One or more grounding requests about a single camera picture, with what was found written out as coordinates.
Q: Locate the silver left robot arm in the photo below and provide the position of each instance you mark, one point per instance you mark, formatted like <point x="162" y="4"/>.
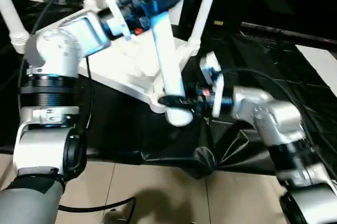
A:
<point x="58" y="50"/>

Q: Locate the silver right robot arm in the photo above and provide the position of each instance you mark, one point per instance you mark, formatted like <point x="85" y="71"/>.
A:
<point x="263" y="108"/>

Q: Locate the small yellow label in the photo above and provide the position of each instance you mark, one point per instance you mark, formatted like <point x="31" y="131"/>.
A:
<point x="219" y="22"/>

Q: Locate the black plastic mat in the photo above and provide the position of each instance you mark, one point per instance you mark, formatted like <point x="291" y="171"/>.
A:
<point x="118" y="129"/>

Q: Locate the black flat screen television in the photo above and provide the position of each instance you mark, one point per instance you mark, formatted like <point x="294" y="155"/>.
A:
<point x="289" y="33"/>

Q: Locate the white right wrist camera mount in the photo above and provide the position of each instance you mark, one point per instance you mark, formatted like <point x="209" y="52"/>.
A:
<point x="217" y="87"/>

